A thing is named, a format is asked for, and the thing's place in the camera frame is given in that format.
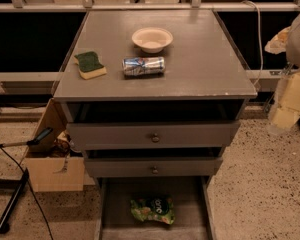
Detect crushed silver blue can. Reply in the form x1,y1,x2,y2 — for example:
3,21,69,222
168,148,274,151
122,57,165,76

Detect bottom grey drawer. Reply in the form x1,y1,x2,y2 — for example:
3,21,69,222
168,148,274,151
95,177,217,240

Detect grey drawer cabinet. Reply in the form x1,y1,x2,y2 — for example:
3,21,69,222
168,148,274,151
52,9,259,240

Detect grey drawer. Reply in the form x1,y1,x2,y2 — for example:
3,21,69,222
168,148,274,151
95,177,217,240
67,121,239,151
85,157,223,178

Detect green rice chip bag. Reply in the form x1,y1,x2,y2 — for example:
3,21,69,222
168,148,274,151
130,196,175,225

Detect green yellow sponge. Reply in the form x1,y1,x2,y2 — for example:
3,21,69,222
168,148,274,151
74,51,107,80

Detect black handled tool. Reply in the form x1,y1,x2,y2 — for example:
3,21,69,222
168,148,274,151
0,127,53,148

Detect top grey drawer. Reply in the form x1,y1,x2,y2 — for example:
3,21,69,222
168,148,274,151
67,121,239,151

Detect black cable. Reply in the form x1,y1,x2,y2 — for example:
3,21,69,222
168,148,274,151
0,134,55,240

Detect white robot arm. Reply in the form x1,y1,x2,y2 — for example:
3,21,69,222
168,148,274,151
265,14,300,135

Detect black floor bar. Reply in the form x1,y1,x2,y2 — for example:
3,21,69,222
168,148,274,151
0,171,29,234

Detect white cable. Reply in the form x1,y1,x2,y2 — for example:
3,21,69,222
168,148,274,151
242,0,264,87

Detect cardboard box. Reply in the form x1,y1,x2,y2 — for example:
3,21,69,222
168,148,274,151
25,99,85,192

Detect middle grey drawer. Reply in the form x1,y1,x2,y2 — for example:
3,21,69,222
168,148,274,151
85,157,223,178

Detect items in cardboard box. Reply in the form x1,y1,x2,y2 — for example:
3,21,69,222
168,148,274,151
49,131,74,158

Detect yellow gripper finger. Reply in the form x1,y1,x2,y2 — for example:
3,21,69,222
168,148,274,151
264,27,291,55
268,70,300,135

